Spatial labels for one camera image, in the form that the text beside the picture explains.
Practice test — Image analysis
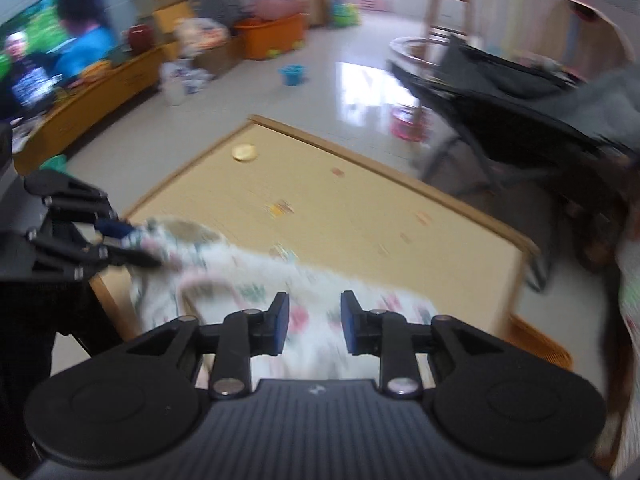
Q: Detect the round toy track ring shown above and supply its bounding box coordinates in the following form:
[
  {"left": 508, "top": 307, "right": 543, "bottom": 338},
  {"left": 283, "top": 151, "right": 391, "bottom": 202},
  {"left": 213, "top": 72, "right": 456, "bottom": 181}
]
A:
[{"left": 389, "top": 35, "right": 451, "bottom": 68}]

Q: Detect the white floral shirt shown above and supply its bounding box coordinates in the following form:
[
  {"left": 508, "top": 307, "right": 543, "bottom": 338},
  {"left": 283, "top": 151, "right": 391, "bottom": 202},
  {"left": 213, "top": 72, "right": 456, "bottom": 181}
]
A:
[{"left": 127, "top": 215, "right": 436, "bottom": 396}]

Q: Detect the wooden low table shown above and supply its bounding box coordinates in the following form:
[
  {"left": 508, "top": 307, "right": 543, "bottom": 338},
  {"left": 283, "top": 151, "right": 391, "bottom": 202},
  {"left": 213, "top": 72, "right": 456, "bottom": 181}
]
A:
[{"left": 90, "top": 115, "right": 541, "bottom": 361}]

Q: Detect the white plastic bag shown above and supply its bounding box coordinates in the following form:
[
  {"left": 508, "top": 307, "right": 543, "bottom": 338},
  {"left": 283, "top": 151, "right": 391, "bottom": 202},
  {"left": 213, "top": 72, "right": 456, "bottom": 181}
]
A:
[{"left": 160, "top": 57, "right": 213, "bottom": 107}]

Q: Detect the television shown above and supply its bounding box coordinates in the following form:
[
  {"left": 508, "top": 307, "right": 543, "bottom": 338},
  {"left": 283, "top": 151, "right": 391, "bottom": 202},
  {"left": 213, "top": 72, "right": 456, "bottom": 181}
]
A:
[{"left": 0, "top": 0, "right": 123, "bottom": 121}]

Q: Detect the clear stuffed plastic bag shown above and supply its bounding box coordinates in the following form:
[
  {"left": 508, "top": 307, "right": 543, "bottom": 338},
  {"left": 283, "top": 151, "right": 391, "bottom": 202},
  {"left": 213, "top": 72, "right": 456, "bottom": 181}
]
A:
[{"left": 175, "top": 17, "right": 231, "bottom": 53}]

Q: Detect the orange wicker basket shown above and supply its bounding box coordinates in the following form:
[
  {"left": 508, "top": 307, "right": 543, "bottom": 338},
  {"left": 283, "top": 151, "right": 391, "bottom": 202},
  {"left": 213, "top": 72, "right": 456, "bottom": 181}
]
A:
[{"left": 510, "top": 315, "right": 573, "bottom": 371}]

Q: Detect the red jar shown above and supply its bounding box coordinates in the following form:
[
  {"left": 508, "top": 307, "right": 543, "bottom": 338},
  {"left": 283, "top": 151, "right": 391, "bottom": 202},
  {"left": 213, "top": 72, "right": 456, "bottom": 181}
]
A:
[{"left": 127, "top": 24, "right": 153, "bottom": 52}]

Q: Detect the green toy bowling pin set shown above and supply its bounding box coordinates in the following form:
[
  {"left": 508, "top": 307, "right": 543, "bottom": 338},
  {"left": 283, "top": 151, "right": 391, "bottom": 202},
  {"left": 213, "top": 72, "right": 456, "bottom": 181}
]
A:
[{"left": 330, "top": 2, "right": 362, "bottom": 28}]

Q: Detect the orange storage bin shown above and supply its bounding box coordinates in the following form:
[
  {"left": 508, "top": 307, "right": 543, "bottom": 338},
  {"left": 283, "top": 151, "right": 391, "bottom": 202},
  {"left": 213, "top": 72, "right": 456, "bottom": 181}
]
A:
[{"left": 234, "top": 12, "right": 307, "bottom": 61}]

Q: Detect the black wire basket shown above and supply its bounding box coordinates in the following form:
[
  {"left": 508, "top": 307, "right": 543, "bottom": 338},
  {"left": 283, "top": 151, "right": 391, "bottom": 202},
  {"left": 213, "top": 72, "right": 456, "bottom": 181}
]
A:
[{"left": 192, "top": 0, "right": 246, "bottom": 23}]

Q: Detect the open cardboard box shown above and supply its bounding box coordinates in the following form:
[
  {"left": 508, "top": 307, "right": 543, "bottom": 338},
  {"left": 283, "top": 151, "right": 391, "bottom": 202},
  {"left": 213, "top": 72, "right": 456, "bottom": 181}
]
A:
[{"left": 192, "top": 35, "right": 246, "bottom": 78}]

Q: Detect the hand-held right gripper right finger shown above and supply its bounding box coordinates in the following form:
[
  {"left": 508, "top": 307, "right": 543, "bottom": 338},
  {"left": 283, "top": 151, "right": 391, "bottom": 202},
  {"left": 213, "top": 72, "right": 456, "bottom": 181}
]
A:
[{"left": 340, "top": 290, "right": 501, "bottom": 401}]

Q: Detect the blue toy bucket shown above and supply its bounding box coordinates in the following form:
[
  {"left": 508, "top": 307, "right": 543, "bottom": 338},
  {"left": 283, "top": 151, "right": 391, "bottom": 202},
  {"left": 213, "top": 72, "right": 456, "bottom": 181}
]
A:
[{"left": 279, "top": 64, "right": 306, "bottom": 87}]

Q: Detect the grey folding lounge chair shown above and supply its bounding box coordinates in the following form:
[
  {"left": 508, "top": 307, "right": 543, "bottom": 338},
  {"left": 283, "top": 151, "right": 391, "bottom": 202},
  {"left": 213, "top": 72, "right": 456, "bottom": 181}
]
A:
[{"left": 385, "top": 35, "right": 640, "bottom": 196}]

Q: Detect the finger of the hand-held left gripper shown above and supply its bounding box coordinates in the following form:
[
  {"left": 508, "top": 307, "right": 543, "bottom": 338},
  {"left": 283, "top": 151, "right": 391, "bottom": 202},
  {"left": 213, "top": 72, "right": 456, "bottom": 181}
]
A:
[
  {"left": 24, "top": 169, "right": 136, "bottom": 241},
  {"left": 0, "top": 227, "right": 163, "bottom": 283}
]

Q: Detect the pink plastic basket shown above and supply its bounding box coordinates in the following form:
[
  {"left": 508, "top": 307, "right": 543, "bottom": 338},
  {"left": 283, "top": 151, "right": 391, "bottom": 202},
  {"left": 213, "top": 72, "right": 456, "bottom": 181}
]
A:
[{"left": 252, "top": 0, "right": 306, "bottom": 23}]

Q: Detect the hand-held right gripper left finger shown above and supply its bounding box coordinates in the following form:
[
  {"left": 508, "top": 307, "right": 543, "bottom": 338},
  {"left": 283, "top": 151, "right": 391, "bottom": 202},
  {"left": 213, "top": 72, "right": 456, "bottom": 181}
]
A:
[{"left": 127, "top": 291, "right": 291, "bottom": 401}]

